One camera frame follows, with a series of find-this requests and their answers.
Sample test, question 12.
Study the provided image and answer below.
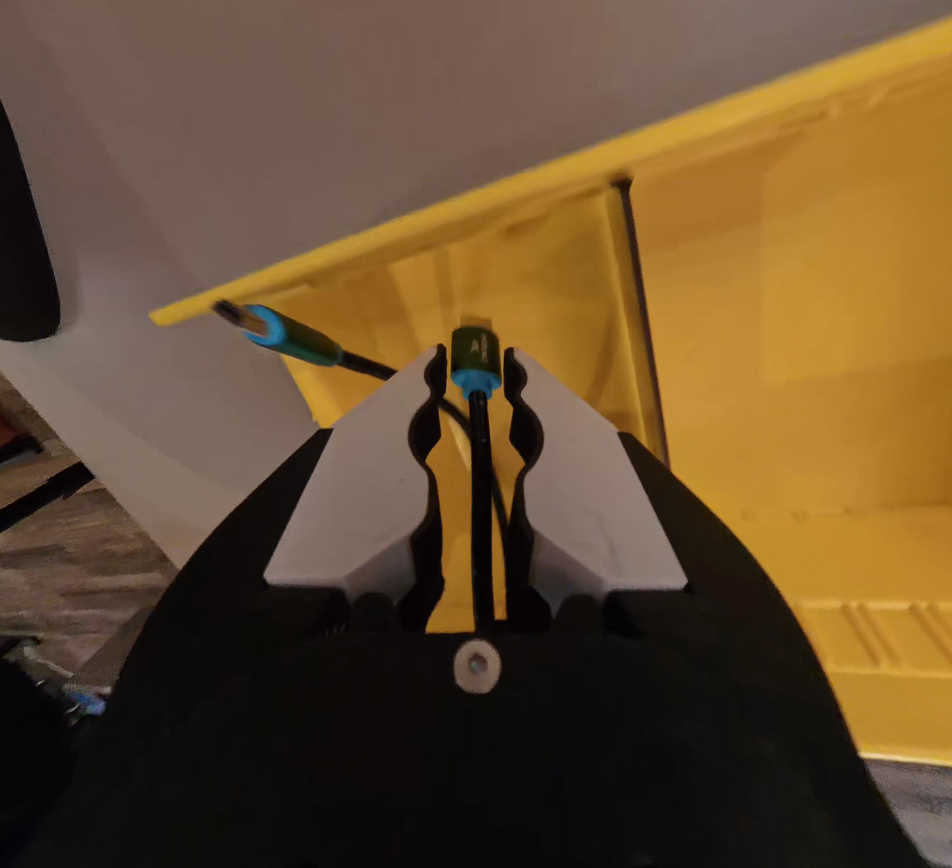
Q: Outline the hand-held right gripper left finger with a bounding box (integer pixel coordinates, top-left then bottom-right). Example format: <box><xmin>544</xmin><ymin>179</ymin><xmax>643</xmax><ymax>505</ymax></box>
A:
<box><xmin>264</xmin><ymin>343</ymin><xmax>447</xmax><ymax>631</ymax></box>

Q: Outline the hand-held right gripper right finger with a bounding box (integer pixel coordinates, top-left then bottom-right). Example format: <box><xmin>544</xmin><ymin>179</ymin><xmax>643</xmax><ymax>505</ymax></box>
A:
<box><xmin>502</xmin><ymin>346</ymin><xmax>689</xmax><ymax>623</ymax></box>

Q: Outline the yellow plastic bin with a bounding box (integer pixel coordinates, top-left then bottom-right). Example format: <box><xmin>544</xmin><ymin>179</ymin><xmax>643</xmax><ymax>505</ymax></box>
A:
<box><xmin>149</xmin><ymin>16</ymin><xmax>952</xmax><ymax>768</ymax></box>

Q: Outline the black bin divider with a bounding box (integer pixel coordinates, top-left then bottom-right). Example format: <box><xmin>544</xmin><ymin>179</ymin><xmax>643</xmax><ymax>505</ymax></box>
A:
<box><xmin>608</xmin><ymin>175</ymin><xmax>672</xmax><ymax>471</ymax></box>

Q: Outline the dark rounded object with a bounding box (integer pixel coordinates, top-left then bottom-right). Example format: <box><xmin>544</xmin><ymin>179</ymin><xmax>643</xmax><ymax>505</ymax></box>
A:
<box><xmin>0</xmin><ymin>98</ymin><xmax>62</xmax><ymax>343</ymax></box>

